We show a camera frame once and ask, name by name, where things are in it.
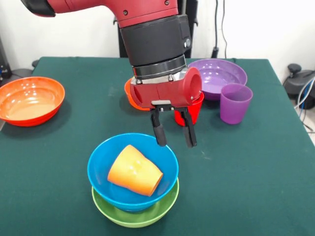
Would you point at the purple cup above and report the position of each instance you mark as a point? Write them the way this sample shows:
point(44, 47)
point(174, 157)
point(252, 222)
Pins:
point(233, 110)

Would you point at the green bowl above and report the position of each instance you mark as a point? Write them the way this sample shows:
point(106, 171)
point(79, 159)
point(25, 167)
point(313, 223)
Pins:
point(147, 214)

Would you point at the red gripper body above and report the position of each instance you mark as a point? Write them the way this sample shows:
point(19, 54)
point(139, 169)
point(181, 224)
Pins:
point(167, 93)

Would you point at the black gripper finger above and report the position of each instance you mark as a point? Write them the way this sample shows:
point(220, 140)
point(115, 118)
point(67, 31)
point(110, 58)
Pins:
point(158, 127)
point(188, 127)

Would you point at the large orange bowl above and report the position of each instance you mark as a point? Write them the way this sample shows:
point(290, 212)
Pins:
point(27, 103)

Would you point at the dark green table cloth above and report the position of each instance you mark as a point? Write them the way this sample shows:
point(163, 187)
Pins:
point(221, 184)

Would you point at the black equipment stand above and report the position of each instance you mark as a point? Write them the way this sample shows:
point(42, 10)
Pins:
point(3, 59)

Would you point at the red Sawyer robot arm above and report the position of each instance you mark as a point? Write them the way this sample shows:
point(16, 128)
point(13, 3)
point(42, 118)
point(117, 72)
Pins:
point(152, 37)

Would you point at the large light blue bowl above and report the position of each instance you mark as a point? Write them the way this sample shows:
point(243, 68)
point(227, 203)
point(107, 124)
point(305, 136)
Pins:
point(103, 159)

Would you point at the purple bowl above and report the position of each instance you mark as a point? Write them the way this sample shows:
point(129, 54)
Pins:
point(221, 76)

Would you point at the grey office chair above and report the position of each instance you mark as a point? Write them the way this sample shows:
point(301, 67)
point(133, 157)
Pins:
point(19, 72)

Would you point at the red cup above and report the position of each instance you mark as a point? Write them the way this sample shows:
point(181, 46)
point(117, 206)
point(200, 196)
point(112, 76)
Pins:
point(195, 110)

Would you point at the small orange bowl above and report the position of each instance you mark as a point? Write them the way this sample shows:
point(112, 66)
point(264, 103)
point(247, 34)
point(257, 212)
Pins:
point(129, 96)

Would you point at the orange cup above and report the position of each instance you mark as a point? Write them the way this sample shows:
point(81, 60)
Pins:
point(135, 172)

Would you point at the black chair base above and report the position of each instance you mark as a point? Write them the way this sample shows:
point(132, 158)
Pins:
point(300, 81)

